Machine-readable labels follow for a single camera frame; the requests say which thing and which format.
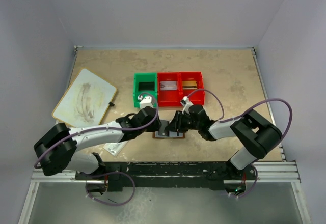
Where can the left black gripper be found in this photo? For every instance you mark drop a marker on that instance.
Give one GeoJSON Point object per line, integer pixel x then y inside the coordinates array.
{"type": "Point", "coordinates": [158, 124]}

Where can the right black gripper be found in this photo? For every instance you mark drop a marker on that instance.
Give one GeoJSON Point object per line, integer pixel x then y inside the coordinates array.
{"type": "Point", "coordinates": [180, 121]}

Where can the brown leather card holder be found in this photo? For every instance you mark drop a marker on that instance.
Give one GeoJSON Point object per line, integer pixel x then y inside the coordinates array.
{"type": "Point", "coordinates": [169, 135]}

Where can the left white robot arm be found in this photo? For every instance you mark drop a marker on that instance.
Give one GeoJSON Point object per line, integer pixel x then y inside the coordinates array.
{"type": "Point", "coordinates": [57, 147]}

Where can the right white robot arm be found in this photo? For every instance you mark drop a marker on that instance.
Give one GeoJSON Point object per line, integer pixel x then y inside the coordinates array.
{"type": "Point", "coordinates": [257, 135]}

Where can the silver card in bin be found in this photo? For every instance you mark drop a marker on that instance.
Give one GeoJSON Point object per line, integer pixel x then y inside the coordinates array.
{"type": "Point", "coordinates": [168, 85]}

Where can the gold card in bin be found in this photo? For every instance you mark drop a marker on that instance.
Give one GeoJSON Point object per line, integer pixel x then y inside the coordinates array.
{"type": "Point", "coordinates": [189, 85]}

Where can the black card in bin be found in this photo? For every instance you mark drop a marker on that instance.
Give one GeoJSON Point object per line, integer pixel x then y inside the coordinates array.
{"type": "Point", "coordinates": [146, 86]}

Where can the red middle plastic bin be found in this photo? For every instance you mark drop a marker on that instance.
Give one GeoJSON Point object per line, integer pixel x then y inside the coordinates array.
{"type": "Point", "coordinates": [168, 98]}

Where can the red plastic bin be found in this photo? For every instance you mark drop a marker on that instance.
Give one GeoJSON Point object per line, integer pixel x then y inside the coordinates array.
{"type": "Point", "coordinates": [168, 98]}
{"type": "Point", "coordinates": [197, 96]}

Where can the red right plastic bin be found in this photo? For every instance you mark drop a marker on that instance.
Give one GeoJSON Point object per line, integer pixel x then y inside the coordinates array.
{"type": "Point", "coordinates": [197, 96]}

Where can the green plastic bin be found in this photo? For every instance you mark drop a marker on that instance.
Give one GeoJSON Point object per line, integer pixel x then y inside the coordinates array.
{"type": "Point", "coordinates": [143, 77]}

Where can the clear plastic packet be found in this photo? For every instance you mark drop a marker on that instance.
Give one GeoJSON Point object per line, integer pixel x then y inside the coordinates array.
{"type": "Point", "coordinates": [114, 148]}

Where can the white board yellow rim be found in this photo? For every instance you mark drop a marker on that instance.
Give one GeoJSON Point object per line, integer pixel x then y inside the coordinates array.
{"type": "Point", "coordinates": [86, 100]}

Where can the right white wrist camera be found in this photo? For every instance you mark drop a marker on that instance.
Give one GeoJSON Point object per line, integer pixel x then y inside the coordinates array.
{"type": "Point", "coordinates": [186, 103]}

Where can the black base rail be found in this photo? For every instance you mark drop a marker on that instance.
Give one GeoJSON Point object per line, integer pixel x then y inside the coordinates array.
{"type": "Point", "coordinates": [213, 175]}

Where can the aluminium frame rail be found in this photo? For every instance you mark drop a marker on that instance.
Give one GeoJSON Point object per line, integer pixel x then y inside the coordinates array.
{"type": "Point", "coordinates": [268, 172]}

